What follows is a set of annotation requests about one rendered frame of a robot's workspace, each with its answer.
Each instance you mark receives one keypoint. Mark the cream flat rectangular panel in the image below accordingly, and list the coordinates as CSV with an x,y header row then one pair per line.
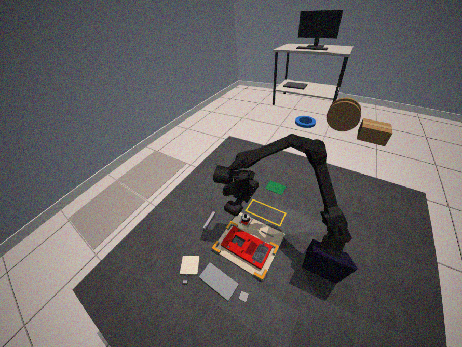
x,y
190,265

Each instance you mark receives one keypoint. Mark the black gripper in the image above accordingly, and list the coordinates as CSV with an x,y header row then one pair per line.
x,y
235,208

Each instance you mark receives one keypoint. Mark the black tyre with grey rim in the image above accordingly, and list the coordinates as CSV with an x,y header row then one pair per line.
x,y
247,219

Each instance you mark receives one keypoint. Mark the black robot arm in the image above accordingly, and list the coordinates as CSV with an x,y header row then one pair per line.
x,y
315,150

